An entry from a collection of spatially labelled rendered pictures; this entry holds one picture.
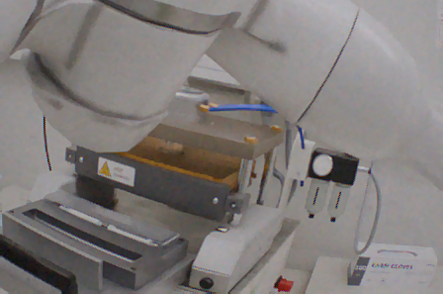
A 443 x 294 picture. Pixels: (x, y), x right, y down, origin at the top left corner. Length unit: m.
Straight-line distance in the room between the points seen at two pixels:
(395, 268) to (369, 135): 0.81
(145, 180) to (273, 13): 0.48
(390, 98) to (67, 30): 0.22
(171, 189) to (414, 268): 0.62
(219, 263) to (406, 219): 0.74
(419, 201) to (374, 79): 0.99
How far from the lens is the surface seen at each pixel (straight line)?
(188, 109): 0.88
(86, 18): 0.33
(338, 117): 0.41
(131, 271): 0.61
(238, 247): 0.75
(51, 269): 0.53
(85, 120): 0.36
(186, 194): 0.82
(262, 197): 0.97
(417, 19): 1.35
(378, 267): 1.20
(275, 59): 0.40
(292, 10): 0.40
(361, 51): 0.40
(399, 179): 1.36
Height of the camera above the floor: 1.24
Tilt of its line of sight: 8 degrees down
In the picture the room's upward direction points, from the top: 10 degrees clockwise
